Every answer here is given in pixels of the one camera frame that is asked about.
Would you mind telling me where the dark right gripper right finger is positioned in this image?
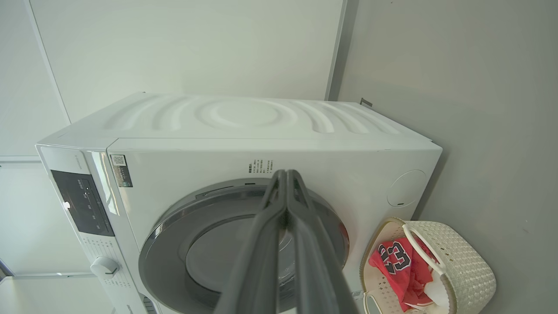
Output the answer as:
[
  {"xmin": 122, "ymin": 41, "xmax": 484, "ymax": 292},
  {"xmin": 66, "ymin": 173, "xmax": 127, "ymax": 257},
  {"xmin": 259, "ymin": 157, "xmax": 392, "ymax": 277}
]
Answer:
[{"xmin": 286, "ymin": 169, "xmax": 360, "ymax": 314}]

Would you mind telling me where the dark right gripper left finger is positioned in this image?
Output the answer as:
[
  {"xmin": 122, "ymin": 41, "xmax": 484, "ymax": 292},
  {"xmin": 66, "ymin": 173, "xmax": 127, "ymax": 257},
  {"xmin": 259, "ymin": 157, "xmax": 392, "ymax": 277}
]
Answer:
[{"xmin": 214, "ymin": 170, "xmax": 288, "ymax": 314}]

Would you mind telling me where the black washing machine door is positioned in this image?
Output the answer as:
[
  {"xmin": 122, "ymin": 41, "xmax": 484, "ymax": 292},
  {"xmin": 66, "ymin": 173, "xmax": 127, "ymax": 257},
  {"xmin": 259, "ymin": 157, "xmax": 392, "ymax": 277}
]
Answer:
[{"xmin": 139, "ymin": 178, "xmax": 350, "ymax": 314}]

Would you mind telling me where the red basketball jersey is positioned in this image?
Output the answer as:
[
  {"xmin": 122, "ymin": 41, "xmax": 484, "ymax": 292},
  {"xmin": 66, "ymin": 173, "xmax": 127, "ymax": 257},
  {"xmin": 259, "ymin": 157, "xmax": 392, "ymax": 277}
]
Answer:
[{"xmin": 369, "ymin": 237, "xmax": 449, "ymax": 312}]

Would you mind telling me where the white front-load washing machine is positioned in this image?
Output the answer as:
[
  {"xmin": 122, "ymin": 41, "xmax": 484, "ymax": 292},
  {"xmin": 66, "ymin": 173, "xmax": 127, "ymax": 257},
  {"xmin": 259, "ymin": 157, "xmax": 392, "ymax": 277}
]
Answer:
[{"xmin": 36, "ymin": 92, "xmax": 443, "ymax": 314}]

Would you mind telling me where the cream perforated laundry basket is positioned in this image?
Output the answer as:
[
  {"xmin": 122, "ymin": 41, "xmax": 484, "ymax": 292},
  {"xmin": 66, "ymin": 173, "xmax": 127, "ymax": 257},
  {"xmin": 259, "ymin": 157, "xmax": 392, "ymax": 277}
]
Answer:
[{"xmin": 360, "ymin": 217, "xmax": 497, "ymax": 314}]

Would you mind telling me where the printed text notice label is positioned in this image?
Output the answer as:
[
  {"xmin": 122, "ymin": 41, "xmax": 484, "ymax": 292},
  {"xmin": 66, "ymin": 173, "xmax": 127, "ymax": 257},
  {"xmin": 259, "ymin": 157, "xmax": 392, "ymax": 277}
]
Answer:
[{"xmin": 248, "ymin": 159, "xmax": 274, "ymax": 175}]

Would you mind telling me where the round white filter cover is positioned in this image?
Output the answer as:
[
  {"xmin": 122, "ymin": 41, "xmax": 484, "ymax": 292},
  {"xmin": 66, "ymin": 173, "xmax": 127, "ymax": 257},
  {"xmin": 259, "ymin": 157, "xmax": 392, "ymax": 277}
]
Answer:
[{"xmin": 387, "ymin": 169, "xmax": 428, "ymax": 208}]

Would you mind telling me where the white control knob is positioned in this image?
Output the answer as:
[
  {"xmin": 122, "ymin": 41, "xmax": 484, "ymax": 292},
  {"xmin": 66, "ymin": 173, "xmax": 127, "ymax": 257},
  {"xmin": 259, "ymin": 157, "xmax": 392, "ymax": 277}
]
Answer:
[{"xmin": 90, "ymin": 256, "xmax": 119, "ymax": 280}]

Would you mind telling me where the dark QR code sticker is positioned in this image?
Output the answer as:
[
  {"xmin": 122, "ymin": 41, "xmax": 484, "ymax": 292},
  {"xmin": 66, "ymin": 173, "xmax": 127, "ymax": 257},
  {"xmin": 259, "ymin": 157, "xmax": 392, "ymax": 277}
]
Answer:
[{"xmin": 110, "ymin": 154, "xmax": 133, "ymax": 188}]

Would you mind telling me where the black control panel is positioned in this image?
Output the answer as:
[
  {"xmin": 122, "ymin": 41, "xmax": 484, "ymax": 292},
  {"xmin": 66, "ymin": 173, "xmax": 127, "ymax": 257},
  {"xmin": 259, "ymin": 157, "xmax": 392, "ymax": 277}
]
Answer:
[{"xmin": 51, "ymin": 169, "xmax": 115, "ymax": 237}]

